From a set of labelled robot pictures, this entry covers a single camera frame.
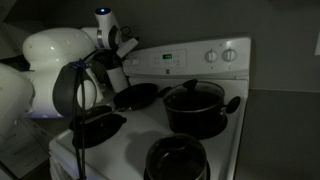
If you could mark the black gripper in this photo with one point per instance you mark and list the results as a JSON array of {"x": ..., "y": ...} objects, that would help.
[{"x": 109, "y": 57}]

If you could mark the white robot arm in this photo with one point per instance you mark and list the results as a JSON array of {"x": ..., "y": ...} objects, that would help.
[{"x": 56, "y": 46}]

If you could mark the white stove knob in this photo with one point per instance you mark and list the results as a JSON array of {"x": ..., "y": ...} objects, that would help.
[
  {"x": 229, "y": 54},
  {"x": 127, "y": 62},
  {"x": 136, "y": 62},
  {"x": 211, "y": 55}
]

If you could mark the white electric stove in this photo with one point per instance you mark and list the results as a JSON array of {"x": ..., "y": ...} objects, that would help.
[{"x": 146, "y": 133}]

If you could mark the green digital clock display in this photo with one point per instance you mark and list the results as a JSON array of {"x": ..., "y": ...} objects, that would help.
[{"x": 167, "y": 56}]

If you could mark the glass lid with black knob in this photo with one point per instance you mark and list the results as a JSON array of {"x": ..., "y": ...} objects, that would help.
[{"x": 200, "y": 96}]

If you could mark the glass lid with metal rim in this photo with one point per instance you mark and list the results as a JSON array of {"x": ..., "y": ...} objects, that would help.
[{"x": 176, "y": 156}]

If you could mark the white printed paper sheet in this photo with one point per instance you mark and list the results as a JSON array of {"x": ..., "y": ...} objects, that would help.
[{"x": 20, "y": 153}]

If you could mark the small black pot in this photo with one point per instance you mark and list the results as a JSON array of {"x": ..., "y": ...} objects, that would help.
[{"x": 202, "y": 174}]

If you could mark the white wall plate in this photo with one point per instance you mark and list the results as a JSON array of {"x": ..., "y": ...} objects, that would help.
[{"x": 317, "y": 43}]

